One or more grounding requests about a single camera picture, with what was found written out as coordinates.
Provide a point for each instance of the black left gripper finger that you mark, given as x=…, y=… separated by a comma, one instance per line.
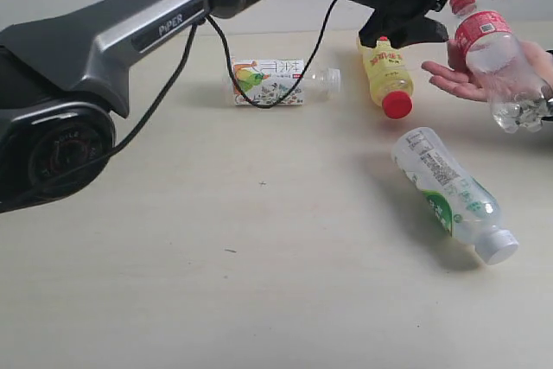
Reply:
x=401, y=31

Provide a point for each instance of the white illustrated label bottle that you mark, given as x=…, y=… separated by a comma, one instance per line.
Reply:
x=265, y=81

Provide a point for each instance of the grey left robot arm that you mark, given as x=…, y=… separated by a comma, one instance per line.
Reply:
x=64, y=78

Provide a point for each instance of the yellow bottle red cap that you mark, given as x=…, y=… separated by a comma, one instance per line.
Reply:
x=390, y=85

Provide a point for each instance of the clear bottle red label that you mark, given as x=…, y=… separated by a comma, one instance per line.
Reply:
x=518, y=97

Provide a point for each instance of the green white label bottle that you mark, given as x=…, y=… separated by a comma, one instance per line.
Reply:
x=465, y=209

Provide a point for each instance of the person's open hand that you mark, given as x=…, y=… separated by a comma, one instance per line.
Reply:
x=456, y=79

